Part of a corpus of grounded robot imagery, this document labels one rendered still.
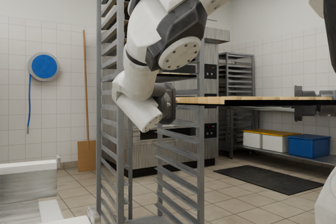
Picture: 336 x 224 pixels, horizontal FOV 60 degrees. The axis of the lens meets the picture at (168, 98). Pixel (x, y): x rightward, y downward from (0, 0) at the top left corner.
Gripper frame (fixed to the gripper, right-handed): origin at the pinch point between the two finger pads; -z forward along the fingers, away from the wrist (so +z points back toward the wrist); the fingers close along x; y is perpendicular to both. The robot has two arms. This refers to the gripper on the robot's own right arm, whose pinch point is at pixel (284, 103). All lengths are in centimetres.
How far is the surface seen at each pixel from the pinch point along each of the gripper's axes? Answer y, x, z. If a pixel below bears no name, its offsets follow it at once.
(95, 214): 89, -8, -16
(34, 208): 76, -15, -36
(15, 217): 79, -15, -36
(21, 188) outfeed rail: 74, -13, -41
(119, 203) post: -11, -49, -74
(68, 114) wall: -228, -22, -293
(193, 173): -47, -41, -48
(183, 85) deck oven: -276, 19, -133
